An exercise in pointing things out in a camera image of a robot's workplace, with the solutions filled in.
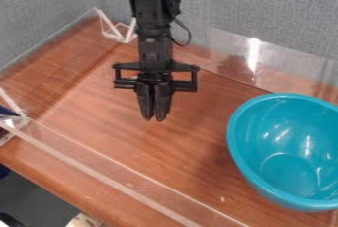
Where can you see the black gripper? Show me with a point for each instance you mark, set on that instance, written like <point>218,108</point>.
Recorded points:
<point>155,66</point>

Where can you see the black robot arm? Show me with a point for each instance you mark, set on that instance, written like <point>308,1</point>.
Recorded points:
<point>154,15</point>

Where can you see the blue plastic bowl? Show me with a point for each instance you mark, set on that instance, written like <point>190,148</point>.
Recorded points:
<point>282,137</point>

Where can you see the clear acrylic left barrier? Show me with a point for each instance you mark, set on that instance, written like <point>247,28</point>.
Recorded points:
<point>18,58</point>

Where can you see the clear acrylic barrier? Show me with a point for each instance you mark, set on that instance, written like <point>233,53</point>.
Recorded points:
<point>263,65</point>
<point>18,58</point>
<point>159,198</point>

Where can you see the clear acrylic back barrier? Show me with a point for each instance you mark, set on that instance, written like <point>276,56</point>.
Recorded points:
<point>263,65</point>

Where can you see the clear acrylic front barrier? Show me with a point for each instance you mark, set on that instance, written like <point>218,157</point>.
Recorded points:
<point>159,198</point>

